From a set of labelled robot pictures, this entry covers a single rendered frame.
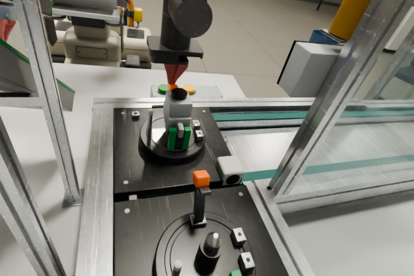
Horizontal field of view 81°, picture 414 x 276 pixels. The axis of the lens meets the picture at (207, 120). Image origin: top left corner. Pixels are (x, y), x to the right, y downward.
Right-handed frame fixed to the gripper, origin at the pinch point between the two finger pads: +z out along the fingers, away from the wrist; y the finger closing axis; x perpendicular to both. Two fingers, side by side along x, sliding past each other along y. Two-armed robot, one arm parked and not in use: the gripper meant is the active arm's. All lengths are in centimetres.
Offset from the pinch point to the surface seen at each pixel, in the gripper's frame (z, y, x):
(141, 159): 9.3, -7.0, -12.6
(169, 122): 1.6, -2.0, -10.7
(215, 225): 6.9, 2.6, -29.0
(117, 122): 9.5, -11.0, -0.8
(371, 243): 20, 42, -34
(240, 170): 7.2, 11.0, -19.4
